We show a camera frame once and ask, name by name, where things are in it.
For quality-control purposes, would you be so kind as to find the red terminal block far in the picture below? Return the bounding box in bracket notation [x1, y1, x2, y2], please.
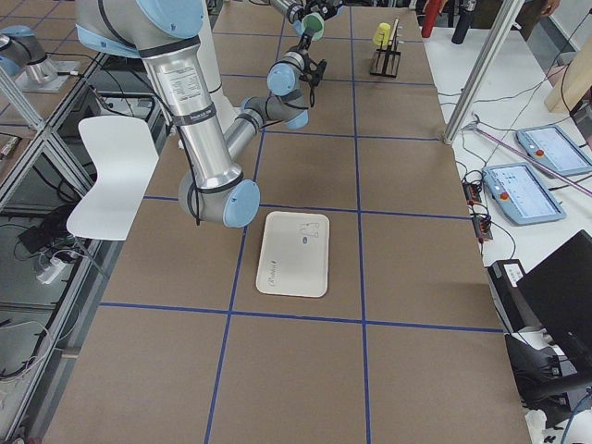
[462, 181, 483, 205]

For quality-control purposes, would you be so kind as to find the black wire cup rack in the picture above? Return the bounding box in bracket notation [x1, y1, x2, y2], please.
[369, 17, 401, 79]

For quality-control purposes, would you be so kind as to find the black laptop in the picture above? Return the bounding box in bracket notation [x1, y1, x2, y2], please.
[517, 229, 591, 371]

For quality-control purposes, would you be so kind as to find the white power strip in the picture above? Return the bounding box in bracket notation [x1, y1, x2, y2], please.
[36, 257, 67, 285]

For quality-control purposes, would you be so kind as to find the yellow plastic cup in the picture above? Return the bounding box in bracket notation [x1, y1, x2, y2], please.
[373, 22, 392, 48]

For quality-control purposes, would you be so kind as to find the light green plastic cup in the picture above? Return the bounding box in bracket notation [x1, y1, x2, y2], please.
[301, 12, 325, 42]

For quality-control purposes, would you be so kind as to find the white plastic chair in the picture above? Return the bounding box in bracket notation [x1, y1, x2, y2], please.
[67, 116, 158, 241]

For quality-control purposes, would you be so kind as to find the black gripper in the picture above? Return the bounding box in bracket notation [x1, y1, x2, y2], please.
[304, 0, 343, 20]
[300, 44, 327, 86]

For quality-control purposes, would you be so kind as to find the far blue teach pendant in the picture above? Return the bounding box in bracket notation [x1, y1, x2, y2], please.
[515, 125, 591, 177]

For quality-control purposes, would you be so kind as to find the aluminium frame post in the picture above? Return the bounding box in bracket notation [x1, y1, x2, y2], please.
[443, 0, 524, 145]

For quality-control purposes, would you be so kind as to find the blue teach pendant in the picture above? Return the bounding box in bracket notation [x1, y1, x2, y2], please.
[515, 125, 591, 177]
[482, 163, 566, 226]

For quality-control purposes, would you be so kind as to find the red terminal block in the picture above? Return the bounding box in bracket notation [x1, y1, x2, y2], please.
[462, 181, 483, 205]
[472, 214, 493, 243]

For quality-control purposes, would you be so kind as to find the black box with label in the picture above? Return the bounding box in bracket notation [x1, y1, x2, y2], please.
[487, 259, 529, 332]

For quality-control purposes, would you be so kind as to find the cream rabbit print tray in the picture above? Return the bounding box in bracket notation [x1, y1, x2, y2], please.
[255, 211, 329, 298]

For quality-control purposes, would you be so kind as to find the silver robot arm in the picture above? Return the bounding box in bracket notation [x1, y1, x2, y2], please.
[76, 1, 343, 228]
[269, 0, 343, 24]

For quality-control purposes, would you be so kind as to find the red terminal block near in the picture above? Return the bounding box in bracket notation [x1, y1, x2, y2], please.
[472, 214, 493, 243]

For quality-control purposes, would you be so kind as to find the black cylinder bottle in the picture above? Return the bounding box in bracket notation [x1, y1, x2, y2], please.
[451, 0, 477, 44]

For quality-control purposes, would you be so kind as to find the red cylinder bottle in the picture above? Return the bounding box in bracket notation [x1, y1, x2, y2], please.
[421, 0, 448, 38]

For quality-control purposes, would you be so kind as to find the pink metal rod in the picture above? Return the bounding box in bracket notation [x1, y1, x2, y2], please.
[464, 124, 592, 197]

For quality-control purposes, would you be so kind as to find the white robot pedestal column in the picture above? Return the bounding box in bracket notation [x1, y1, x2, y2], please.
[197, 0, 239, 130]

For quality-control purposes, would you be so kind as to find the second grey robot arm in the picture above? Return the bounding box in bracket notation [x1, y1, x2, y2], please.
[1, 25, 58, 87]

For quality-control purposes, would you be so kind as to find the near blue teach pendant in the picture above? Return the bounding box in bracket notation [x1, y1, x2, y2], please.
[482, 163, 566, 226]

